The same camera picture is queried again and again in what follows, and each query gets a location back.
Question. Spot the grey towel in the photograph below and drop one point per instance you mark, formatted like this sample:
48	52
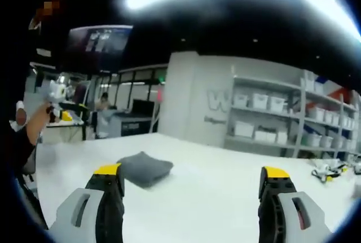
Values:
146	168

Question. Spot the white background table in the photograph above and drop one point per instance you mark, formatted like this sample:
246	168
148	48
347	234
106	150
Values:
65	126

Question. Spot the person's dark clothing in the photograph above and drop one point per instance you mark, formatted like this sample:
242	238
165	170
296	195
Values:
19	152

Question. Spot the spare gripper on table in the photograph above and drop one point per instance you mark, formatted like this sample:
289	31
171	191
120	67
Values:
328	172

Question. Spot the hanging display screen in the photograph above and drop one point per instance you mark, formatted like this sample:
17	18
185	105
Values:
98	40

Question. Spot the black cabinet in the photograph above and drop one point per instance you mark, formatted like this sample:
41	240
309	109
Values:
135	121

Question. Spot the grey metal shelf rack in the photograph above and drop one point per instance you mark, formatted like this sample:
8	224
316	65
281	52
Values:
301	130

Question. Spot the row of white storage bins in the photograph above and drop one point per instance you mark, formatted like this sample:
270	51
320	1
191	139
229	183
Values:
265	100

